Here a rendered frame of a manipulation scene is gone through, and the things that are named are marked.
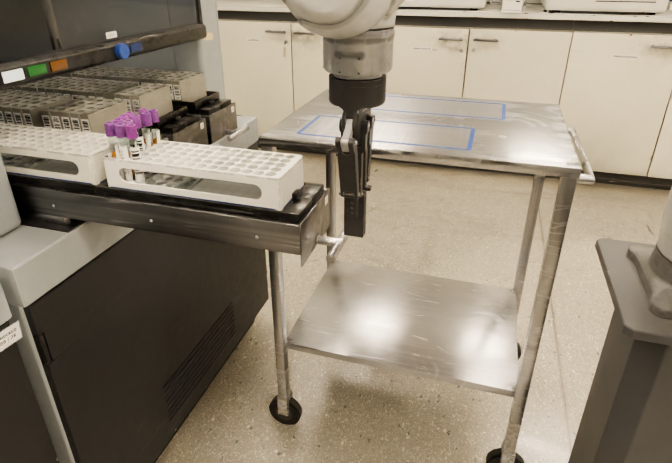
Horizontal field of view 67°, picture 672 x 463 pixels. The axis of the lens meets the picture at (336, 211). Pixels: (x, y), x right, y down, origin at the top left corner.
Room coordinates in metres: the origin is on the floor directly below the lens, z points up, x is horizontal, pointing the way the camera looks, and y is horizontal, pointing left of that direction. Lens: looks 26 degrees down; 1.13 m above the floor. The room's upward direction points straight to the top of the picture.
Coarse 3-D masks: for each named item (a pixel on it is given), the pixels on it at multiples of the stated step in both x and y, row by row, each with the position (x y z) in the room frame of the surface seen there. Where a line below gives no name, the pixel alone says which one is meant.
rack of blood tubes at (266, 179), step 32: (128, 160) 0.72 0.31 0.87; (160, 160) 0.72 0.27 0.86; (192, 160) 0.72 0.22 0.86; (224, 160) 0.73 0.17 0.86; (256, 160) 0.72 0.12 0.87; (288, 160) 0.72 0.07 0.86; (160, 192) 0.70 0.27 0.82; (192, 192) 0.68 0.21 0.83; (224, 192) 0.73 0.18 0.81; (256, 192) 0.73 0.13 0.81; (288, 192) 0.67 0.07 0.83
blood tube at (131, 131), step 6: (126, 126) 0.72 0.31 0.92; (132, 126) 0.72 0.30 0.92; (126, 132) 0.72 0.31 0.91; (132, 132) 0.71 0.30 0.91; (132, 138) 0.71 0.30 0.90; (132, 144) 0.72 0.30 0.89; (132, 150) 0.72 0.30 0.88; (138, 150) 0.72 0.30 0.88; (132, 156) 0.72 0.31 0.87; (138, 156) 0.72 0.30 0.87; (138, 174) 0.72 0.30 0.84; (138, 180) 0.72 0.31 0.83; (144, 180) 0.72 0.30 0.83
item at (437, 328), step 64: (320, 128) 1.03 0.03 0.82; (384, 128) 1.03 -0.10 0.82; (448, 128) 1.03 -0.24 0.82; (512, 128) 1.03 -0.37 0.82; (320, 320) 1.07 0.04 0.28; (384, 320) 1.07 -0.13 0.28; (448, 320) 1.07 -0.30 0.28; (512, 320) 1.07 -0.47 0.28; (512, 384) 0.85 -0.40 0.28; (512, 448) 0.80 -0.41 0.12
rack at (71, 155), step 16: (0, 128) 0.89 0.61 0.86; (16, 128) 0.88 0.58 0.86; (32, 128) 0.89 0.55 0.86; (48, 128) 0.88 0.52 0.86; (0, 144) 0.79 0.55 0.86; (16, 144) 0.79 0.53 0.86; (32, 144) 0.79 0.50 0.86; (48, 144) 0.79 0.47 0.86; (64, 144) 0.79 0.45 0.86; (80, 144) 0.79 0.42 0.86; (96, 144) 0.79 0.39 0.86; (16, 160) 0.82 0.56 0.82; (32, 160) 0.86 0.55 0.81; (48, 160) 0.87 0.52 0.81; (64, 160) 0.87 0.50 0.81; (80, 160) 0.74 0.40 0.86; (96, 160) 0.75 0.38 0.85; (48, 176) 0.76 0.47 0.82; (64, 176) 0.75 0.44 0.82; (80, 176) 0.74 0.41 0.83; (96, 176) 0.74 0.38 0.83
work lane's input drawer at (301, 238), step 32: (32, 192) 0.75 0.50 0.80; (64, 192) 0.73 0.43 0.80; (96, 192) 0.73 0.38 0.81; (128, 192) 0.71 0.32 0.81; (320, 192) 0.72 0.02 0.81; (128, 224) 0.70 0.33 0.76; (160, 224) 0.68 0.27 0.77; (192, 224) 0.67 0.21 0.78; (224, 224) 0.65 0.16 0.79; (256, 224) 0.64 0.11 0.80; (288, 224) 0.62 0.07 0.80; (320, 224) 0.70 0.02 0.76
